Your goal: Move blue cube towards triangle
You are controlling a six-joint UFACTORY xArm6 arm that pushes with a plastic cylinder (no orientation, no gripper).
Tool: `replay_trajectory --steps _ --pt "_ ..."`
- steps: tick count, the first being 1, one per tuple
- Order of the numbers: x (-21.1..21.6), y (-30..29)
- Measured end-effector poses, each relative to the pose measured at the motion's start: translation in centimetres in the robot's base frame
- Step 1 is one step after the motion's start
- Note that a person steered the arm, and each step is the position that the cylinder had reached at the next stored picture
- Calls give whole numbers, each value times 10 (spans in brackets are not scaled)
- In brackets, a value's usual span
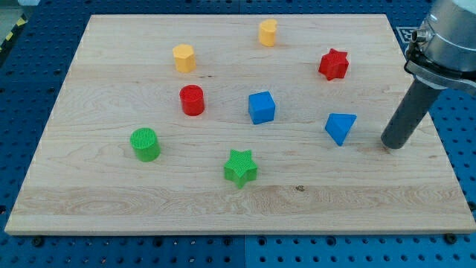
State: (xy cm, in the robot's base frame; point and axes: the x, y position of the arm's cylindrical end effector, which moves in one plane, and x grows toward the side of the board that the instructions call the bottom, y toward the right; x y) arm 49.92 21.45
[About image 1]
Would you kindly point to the blue cube block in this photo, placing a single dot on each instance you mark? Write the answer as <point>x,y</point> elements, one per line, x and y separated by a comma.
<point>261,107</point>

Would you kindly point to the red star block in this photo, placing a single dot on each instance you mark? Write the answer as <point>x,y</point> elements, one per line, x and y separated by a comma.
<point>334,64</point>

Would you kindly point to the yellow heart block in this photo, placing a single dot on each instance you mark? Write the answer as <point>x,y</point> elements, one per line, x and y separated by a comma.
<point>267,32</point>

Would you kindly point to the yellow hexagon block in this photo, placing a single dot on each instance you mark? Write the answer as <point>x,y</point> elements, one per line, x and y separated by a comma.
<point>184,57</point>

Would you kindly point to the light wooden board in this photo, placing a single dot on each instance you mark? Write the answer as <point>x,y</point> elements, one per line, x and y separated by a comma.
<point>86,180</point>

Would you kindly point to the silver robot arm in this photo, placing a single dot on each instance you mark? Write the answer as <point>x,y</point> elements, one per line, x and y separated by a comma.
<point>441,52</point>

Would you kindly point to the fiducial marker tag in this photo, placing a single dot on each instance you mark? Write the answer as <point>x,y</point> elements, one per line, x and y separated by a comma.
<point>403,35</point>

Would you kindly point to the red cylinder block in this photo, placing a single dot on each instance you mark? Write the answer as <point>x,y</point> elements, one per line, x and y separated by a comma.
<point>192,100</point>

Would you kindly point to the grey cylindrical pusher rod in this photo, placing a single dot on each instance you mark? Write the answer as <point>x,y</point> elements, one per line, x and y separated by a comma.
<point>412,109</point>

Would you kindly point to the green cylinder block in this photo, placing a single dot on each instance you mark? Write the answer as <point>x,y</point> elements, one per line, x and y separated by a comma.
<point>144,143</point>

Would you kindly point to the blue triangle block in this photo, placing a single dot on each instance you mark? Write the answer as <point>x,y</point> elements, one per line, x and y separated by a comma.
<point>338,126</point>

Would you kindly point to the green star block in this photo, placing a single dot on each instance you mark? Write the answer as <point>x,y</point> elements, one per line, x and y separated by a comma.
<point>240,168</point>

